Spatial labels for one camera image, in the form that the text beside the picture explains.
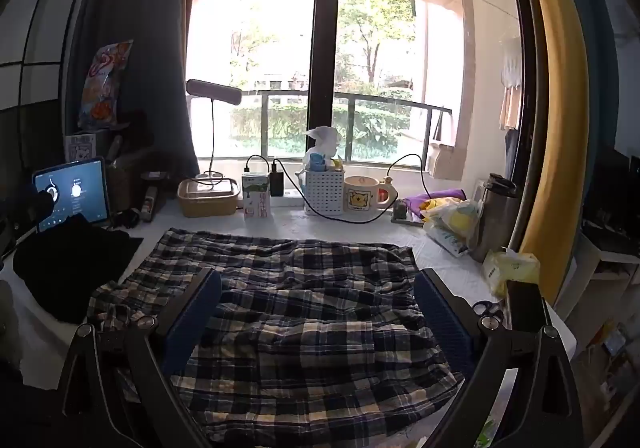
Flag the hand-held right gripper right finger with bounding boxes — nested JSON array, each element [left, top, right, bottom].
[[414, 268, 586, 448]]

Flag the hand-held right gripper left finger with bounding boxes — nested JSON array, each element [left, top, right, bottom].
[[56, 267, 223, 448]]

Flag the plaid pants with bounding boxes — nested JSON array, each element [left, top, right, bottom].
[[86, 228, 466, 444]]

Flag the scissors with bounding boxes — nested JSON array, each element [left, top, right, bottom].
[[472, 299, 505, 325]]

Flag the yellow wipes pack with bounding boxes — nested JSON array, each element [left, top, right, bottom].
[[481, 248, 542, 299]]

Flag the black box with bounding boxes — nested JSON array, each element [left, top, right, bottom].
[[505, 279, 547, 329]]

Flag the white and yellow plastic bag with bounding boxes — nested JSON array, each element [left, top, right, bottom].
[[421, 198, 484, 257]]

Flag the steel thermos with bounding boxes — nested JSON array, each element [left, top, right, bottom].
[[470, 173, 518, 263]]

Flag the tan lidded box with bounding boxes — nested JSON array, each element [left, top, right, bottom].
[[177, 177, 241, 219]]

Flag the purple cloth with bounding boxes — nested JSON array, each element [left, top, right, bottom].
[[402, 189, 468, 215]]

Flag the black cloth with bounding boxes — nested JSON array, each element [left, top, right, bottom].
[[12, 215, 145, 324]]

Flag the milk carton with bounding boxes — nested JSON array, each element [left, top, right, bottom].
[[241, 172, 272, 220]]

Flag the bear print mug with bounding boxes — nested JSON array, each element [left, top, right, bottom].
[[343, 175, 393, 215]]

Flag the cardboard box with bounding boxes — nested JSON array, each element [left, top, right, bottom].
[[427, 141, 464, 180]]

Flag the tablet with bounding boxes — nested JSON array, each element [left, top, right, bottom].
[[31, 157, 112, 233]]

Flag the white perforated basket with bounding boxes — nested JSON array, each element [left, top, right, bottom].
[[301, 167, 347, 216]]

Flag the dark round object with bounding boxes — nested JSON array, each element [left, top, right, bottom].
[[0, 192, 57, 230]]

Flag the white printed box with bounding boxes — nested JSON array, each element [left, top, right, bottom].
[[64, 132, 97, 163]]

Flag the desk lamp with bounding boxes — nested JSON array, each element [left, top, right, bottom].
[[186, 78, 243, 181]]

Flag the balcony railing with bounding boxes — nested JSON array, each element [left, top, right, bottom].
[[190, 89, 453, 164]]

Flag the hanging clothes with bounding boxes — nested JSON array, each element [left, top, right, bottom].
[[499, 36, 524, 131]]

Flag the colourful snack bag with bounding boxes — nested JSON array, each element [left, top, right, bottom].
[[77, 39, 134, 131]]

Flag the yellow curtain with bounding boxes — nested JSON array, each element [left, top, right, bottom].
[[510, 0, 593, 300]]

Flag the dark blue curtain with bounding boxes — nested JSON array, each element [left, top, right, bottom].
[[65, 0, 201, 174]]

